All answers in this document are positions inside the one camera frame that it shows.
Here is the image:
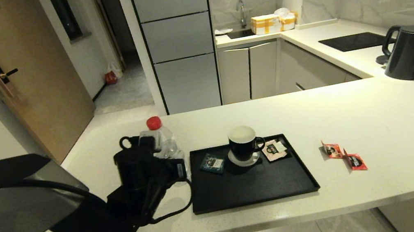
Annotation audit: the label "clear water bottle red label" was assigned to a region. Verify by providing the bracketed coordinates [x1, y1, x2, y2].
[136, 113, 189, 185]

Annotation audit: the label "large red Nescafe sachet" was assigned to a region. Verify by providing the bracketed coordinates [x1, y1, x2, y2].
[321, 138, 344, 161]

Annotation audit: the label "small red Nescafe sachet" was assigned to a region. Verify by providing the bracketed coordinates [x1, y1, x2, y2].
[343, 146, 369, 173]

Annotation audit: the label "dark green tea sachet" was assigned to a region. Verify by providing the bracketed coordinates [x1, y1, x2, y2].
[197, 150, 227, 177]

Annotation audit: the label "pink tea sachet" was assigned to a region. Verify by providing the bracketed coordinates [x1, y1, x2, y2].
[261, 137, 290, 164]

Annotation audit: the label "black electric kettle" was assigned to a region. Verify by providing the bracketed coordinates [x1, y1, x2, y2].
[378, 23, 414, 84]

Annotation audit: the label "white round coaster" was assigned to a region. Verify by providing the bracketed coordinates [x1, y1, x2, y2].
[228, 146, 263, 169]

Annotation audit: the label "black rectangular serving tray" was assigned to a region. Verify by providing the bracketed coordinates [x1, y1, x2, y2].
[183, 130, 322, 216]

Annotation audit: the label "black mug white inside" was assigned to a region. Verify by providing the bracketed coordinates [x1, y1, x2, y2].
[227, 122, 268, 164]

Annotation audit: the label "red plastic bag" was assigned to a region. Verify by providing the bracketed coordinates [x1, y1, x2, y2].
[104, 69, 119, 85]

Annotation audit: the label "white plastic shopping bag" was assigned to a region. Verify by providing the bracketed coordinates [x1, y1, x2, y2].
[107, 61, 123, 81]

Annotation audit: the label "brown wooden door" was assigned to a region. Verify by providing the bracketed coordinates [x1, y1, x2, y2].
[0, 0, 104, 174]

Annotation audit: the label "grey tall refrigerator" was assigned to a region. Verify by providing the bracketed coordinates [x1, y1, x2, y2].
[129, 0, 226, 118]

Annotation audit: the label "grey lower kitchen cabinets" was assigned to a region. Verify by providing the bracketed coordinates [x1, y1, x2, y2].
[215, 26, 362, 105]

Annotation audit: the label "white cloth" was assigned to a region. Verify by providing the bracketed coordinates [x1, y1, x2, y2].
[214, 26, 234, 36]

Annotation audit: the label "dark kitchen sink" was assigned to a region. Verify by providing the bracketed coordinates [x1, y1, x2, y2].
[226, 27, 257, 40]

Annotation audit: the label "dark narrow window panel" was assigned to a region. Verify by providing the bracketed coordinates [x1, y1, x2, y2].
[48, 0, 84, 43]

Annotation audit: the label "chrome sink faucet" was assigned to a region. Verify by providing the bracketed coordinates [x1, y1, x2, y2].
[235, 0, 249, 29]

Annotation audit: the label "large white box yellow tape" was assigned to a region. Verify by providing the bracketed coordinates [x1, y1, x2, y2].
[250, 13, 282, 36]

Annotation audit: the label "small white box yellow tape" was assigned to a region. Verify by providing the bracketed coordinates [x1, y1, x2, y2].
[278, 12, 298, 32]

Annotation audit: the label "white crumpled plastic wrap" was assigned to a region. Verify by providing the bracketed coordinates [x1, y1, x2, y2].
[273, 7, 291, 18]

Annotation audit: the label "black induction cooktop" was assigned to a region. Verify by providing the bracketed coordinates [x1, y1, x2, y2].
[318, 28, 397, 56]

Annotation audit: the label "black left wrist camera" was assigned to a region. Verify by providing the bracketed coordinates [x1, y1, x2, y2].
[111, 135, 162, 189]

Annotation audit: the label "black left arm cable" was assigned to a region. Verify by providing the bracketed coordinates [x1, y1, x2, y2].
[142, 176, 198, 225]

